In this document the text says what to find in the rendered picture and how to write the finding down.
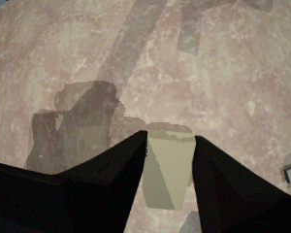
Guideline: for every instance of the beige domino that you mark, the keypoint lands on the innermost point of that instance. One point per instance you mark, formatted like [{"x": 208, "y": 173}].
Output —
[{"x": 168, "y": 166}]

